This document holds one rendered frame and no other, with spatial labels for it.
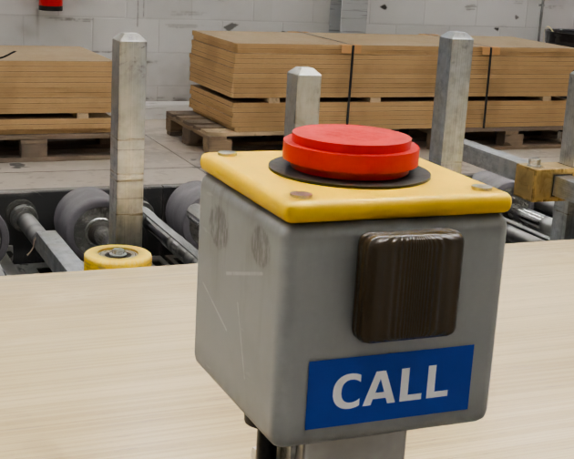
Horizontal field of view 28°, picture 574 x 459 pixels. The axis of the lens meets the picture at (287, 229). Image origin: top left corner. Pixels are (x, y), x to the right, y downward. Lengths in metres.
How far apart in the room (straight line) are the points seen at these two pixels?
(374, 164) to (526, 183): 1.42
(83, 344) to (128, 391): 0.12
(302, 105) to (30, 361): 0.61
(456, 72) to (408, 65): 5.48
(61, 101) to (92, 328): 5.26
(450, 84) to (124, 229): 0.50
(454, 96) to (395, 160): 1.31
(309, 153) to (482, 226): 0.05
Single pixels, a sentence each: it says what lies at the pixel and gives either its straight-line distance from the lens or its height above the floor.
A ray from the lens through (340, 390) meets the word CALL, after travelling 0.32.
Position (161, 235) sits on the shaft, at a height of 0.81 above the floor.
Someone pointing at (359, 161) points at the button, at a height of 1.23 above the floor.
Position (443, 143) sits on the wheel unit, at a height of 1.01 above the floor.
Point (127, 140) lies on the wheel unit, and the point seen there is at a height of 1.02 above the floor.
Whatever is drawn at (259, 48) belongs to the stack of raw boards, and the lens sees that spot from 6.66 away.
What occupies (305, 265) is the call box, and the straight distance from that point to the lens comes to 0.30.
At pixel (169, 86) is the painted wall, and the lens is 7.88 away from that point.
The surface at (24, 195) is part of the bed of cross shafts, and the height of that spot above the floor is 0.83.
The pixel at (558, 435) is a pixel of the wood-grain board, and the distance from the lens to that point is 0.98.
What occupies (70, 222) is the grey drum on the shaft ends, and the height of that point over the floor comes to 0.82.
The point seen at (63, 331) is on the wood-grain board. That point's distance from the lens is 1.13.
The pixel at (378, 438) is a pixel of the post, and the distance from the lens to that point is 0.35.
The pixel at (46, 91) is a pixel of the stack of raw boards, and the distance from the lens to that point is 6.35.
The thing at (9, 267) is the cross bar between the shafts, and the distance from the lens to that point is 1.89.
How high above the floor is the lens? 1.29
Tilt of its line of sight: 15 degrees down
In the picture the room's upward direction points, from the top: 3 degrees clockwise
